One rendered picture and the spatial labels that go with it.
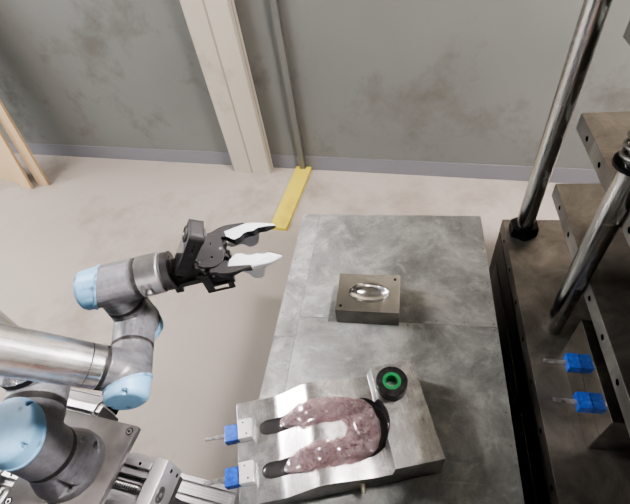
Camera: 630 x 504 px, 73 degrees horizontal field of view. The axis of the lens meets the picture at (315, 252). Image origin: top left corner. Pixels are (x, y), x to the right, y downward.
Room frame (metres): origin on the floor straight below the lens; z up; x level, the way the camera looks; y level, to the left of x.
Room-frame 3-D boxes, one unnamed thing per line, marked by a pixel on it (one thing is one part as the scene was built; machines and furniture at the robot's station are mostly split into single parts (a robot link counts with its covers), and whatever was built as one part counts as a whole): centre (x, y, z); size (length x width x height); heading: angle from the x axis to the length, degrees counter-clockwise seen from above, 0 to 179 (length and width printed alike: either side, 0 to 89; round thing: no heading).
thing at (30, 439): (0.39, 0.63, 1.20); 0.13 x 0.12 x 0.14; 4
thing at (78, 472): (0.38, 0.63, 1.09); 0.15 x 0.15 x 0.10
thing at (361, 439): (0.41, 0.05, 0.90); 0.26 x 0.18 x 0.08; 91
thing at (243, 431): (0.46, 0.31, 0.86); 0.13 x 0.05 x 0.05; 91
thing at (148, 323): (0.52, 0.37, 1.34); 0.11 x 0.08 x 0.11; 4
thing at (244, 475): (0.35, 0.31, 0.86); 0.13 x 0.05 x 0.05; 91
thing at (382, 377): (0.48, -0.13, 0.93); 0.08 x 0.08 x 0.04
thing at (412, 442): (0.42, 0.04, 0.86); 0.50 x 0.26 x 0.11; 91
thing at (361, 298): (0.83, -0.15, 0.84); 0.20 x 0.15 x 0.07; 74
